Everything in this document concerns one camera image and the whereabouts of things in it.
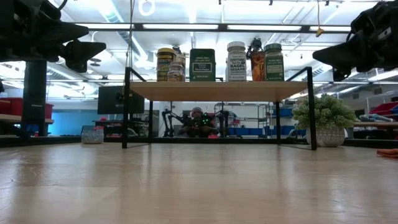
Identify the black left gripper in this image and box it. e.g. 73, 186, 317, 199
0, 0, 107, 73

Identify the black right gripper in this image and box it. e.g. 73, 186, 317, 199
312, 0, 398, 83

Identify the green lid spice jar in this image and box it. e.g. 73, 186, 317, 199
264, 43, 285, 82

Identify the orange spice packet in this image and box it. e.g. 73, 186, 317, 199
249, 51, 266, 82

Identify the yellow lid spice jar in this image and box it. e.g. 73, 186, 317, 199
156, 47, 177, 82

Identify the white lid seasoning jar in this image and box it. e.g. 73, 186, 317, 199
226, 41, 248, 82

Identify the small clear spice jar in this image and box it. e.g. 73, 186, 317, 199
167, 61, 185, 82

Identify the small black block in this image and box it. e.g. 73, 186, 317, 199
189, 48, 216, 82

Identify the wooden shelf with black legs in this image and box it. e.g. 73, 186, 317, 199
121, 66, 318, 151

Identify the yellow hanging tag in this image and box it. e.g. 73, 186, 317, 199
315, 0, 325, 38

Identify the green plant in white pot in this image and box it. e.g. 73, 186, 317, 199
292, 94, 358, 148

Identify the red storage bin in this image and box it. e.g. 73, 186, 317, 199
0, 97, 55, 120
369, 101, 398, 117

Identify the black pillar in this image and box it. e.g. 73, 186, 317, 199
22, 60, 48, 138

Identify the wooden bench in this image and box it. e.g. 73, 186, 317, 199
0, 113, 55, 125
353, 121, 398, 129

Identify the black monitor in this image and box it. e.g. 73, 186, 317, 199
97, 86, 146, 115

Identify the orange folded cloth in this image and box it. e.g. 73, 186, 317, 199
376, 148, 398, 159

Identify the blue storage bin row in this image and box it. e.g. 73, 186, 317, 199
226, 125, 307, 137

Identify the person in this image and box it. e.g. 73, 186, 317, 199
177, 106, 219, 139

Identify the black metal table frame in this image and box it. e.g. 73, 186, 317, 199
0, 135, 398, 149

